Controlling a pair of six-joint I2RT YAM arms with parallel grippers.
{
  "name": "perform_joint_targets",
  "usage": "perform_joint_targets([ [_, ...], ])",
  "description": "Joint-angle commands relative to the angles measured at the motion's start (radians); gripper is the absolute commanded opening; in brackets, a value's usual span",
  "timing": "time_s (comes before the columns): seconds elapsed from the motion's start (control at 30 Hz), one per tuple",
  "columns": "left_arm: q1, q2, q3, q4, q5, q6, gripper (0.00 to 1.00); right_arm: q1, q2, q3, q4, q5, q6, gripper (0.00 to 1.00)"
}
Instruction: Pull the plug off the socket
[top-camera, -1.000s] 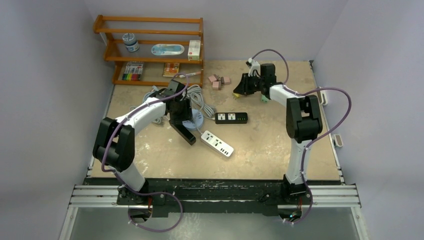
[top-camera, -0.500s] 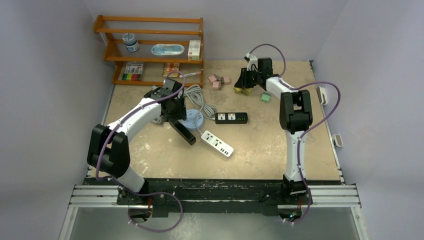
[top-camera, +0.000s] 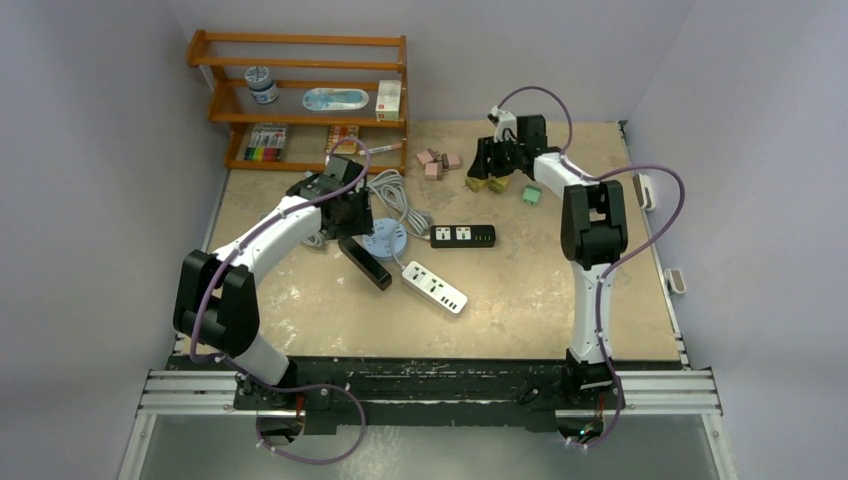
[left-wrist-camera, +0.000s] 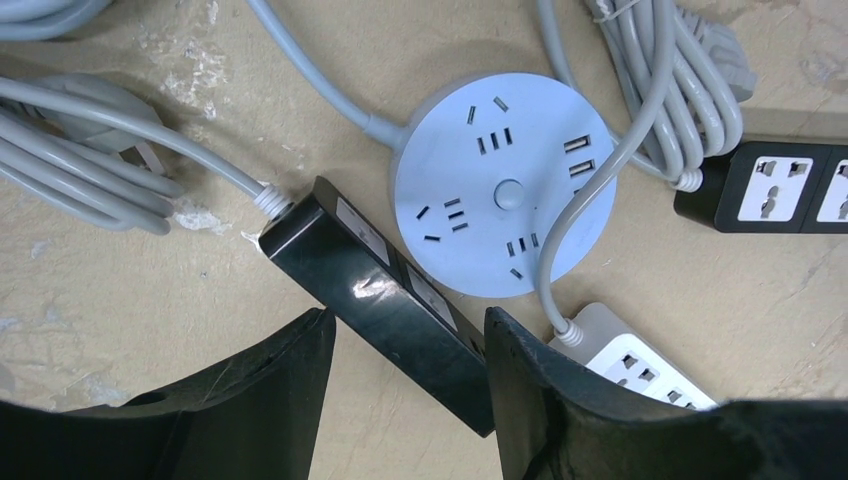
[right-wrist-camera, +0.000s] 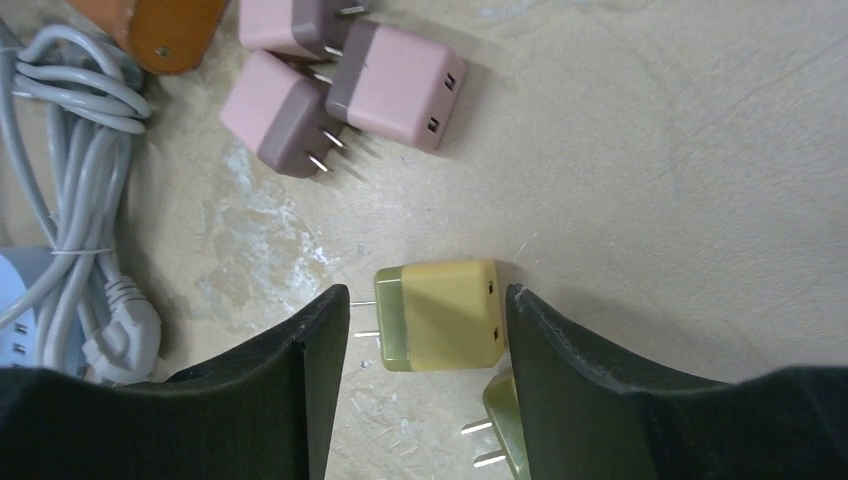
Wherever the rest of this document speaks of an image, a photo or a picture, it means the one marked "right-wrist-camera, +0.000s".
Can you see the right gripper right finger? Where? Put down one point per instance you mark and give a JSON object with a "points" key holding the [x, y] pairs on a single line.
{"points": [[592, 409]]}

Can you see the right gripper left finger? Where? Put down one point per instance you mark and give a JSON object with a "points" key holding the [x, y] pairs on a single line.
{"points": [[264, 409]]}

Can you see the yellow plug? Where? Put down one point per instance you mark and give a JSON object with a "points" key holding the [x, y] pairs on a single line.
{"points": [[438, 316], [500, 401]]}

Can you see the pink plug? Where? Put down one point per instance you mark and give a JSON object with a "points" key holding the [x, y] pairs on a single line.
{"points": [[279, 115], [311, 30]]}

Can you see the pink plug strip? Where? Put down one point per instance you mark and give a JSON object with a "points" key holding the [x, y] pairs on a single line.
{"points": [[395, 84]]}

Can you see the orange wooden shelf rack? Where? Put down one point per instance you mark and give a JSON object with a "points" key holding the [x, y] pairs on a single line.
{"points": [[164, 37]]}

